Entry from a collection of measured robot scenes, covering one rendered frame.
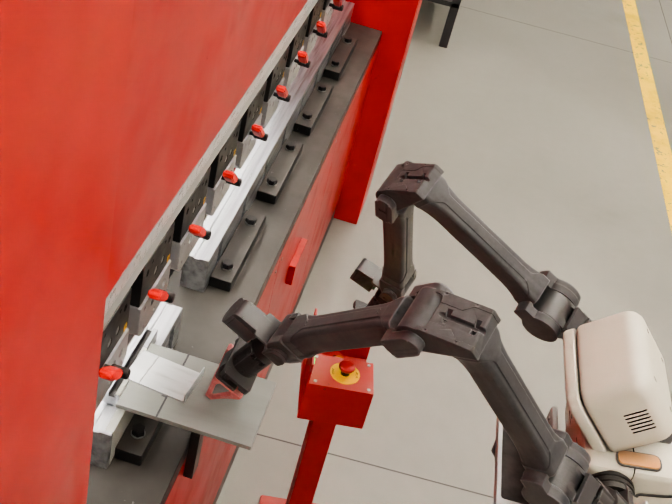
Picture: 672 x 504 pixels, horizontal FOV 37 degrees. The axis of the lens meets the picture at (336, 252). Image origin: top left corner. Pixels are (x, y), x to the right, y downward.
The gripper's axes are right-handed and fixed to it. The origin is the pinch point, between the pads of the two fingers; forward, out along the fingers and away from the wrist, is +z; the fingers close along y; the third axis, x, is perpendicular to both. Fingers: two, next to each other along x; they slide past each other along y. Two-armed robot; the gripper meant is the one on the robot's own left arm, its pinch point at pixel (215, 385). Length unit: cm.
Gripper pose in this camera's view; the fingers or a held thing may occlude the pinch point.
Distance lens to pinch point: 193.2
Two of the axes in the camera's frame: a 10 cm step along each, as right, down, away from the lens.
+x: 7.1, 6.5, 2.6
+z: -6.7, 5.1, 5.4
